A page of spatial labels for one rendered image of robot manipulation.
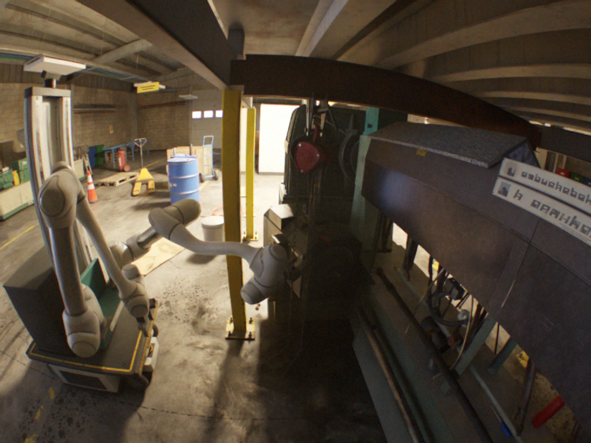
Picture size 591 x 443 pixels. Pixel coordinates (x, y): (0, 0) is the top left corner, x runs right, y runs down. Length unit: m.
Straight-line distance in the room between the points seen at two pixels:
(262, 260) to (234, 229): 0.63
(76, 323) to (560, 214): 1.63
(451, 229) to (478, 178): 0.23
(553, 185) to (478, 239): 0.33
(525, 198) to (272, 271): 0.88
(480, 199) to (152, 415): 1.96
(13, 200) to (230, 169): 6.81
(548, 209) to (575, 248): 0.14
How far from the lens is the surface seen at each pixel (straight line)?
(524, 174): 0.87
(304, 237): 1.58
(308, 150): 1.21
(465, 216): 0.98
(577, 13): 0.65
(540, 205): 0.81
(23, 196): 7.86
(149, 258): 3.22
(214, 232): 3.00
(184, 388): 1.81
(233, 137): 1.40
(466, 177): 1.01
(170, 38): 0.56
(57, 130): 1.57
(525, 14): 0.68
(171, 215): 1.23
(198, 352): 1.97
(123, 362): 1.64
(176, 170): 4.61
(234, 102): 1.40
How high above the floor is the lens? 1.51
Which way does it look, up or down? 22 degrees down
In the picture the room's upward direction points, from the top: 3 degrees clockwise
